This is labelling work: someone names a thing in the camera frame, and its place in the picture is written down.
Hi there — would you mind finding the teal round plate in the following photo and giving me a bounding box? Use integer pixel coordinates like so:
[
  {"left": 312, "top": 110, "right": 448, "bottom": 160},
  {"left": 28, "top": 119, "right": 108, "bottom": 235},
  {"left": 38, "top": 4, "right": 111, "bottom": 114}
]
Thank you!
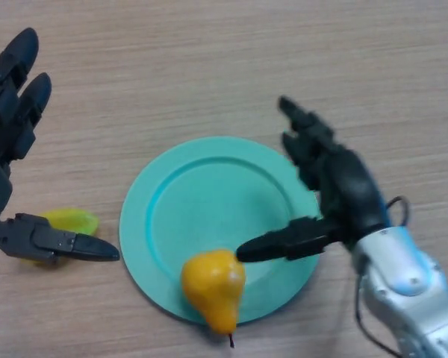
[{"left": 119, "top": 136, "right": 321, "bottom": 324}]

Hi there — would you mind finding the yellow orange pear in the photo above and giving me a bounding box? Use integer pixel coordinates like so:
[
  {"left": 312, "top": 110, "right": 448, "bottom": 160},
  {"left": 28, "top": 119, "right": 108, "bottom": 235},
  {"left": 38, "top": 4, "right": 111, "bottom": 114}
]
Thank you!
[{"left": 181, "top": 248, "right": 246, "bottom": 350}]

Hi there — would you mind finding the yellow green starfruit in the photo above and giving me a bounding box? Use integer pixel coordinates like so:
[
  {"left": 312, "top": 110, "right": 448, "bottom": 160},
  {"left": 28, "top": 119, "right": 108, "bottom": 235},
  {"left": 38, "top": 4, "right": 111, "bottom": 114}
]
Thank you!
[{"left": 20, "top": 207, "right": 101, "bottom": 266}]

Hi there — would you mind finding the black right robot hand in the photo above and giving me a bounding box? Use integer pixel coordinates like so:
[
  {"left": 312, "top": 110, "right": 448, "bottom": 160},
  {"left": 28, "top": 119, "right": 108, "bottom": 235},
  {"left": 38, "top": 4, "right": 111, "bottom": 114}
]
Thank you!
[{"left": 235, "top": 95, "right": 391, "bottom": 264}]

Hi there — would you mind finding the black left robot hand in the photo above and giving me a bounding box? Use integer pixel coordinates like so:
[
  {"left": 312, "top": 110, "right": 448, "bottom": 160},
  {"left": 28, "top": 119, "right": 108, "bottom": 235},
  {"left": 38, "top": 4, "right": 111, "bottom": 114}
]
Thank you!
[{"left": 0, "top": 27, "right": 120, "bottom": 266}]

